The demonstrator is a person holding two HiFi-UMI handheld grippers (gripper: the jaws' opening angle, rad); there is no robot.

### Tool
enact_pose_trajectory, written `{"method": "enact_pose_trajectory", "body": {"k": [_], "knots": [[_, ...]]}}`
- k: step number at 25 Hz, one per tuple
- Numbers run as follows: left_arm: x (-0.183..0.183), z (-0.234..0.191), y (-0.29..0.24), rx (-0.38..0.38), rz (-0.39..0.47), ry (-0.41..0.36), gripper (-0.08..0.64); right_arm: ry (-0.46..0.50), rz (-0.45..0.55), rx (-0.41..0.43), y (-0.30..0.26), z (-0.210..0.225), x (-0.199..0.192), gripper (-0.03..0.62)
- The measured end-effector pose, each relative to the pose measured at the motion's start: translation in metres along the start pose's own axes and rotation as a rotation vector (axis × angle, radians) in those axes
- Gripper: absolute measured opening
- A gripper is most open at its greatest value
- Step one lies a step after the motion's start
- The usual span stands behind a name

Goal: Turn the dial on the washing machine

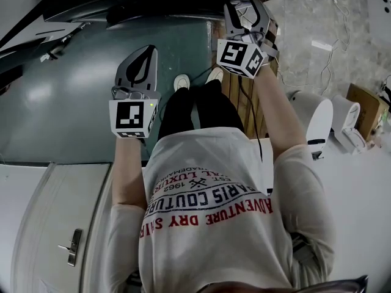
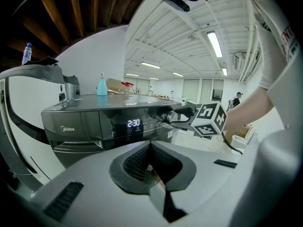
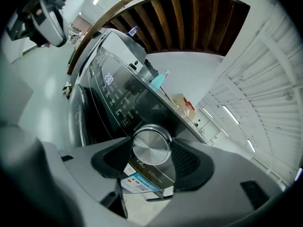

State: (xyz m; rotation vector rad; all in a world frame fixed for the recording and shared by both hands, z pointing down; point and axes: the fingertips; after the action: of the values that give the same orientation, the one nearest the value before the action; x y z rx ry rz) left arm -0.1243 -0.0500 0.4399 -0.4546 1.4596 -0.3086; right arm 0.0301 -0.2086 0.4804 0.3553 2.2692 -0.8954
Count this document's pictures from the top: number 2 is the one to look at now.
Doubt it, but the person's right forearm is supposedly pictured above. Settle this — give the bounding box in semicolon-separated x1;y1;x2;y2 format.
223;85;277;132

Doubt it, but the clear container with red lid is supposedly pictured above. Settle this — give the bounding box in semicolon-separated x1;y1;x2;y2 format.
121;81;136;95

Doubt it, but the white ceiling air conditioner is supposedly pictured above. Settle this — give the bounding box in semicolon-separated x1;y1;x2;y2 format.
234;52;247;71

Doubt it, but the clear water bottle blue label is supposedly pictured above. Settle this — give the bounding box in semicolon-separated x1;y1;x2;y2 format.
21;42;33;66

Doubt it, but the black cloth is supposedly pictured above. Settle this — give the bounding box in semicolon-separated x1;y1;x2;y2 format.
23;55;60;68

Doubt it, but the flat brown cardboard box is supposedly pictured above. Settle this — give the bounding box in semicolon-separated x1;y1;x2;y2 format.
105;77;136;95

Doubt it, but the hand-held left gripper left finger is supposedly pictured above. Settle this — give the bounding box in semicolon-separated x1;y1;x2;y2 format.
30;140;171;227

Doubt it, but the black monitor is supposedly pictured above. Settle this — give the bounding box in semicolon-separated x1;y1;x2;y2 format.
212;88;224;102

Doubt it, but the shiny silver metal part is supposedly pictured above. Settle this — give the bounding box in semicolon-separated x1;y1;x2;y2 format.
165;110;180;125

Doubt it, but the white printed long-sleeve shirt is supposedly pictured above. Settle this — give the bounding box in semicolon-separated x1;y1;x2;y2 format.
245;0;303;137

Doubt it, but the white and grey appliance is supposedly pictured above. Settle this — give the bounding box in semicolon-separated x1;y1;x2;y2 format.
0;63;82;194

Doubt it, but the black machine cabinet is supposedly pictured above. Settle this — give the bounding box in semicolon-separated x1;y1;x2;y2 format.
40;94;190;175

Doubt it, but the grey metal canister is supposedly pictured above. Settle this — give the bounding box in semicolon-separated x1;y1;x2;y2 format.
63;75;81;102

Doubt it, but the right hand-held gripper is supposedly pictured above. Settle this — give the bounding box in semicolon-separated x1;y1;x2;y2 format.
169;101;228;137

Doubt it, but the teal bottle with pink neck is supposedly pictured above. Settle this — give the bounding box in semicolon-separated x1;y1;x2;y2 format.
96;72;108;96

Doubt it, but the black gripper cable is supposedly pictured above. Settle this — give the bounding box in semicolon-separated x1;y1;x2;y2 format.
221;131;245;156

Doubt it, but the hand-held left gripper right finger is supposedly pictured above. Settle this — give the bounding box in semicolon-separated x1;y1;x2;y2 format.
150;129;303;227

